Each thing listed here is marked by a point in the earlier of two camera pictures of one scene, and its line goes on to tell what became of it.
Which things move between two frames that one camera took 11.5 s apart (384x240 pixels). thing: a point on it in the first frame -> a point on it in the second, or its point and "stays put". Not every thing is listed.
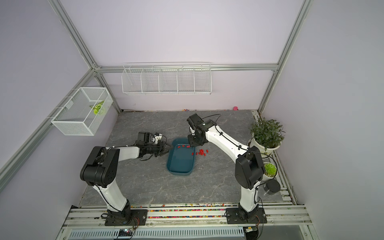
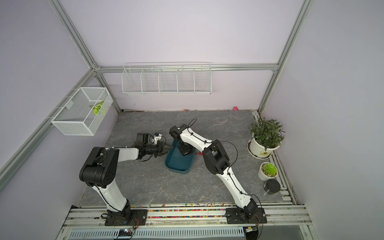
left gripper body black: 155,148 stays put
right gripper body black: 194,140 -> 185,147
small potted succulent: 270,171 stays put
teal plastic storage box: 181,156 stays put
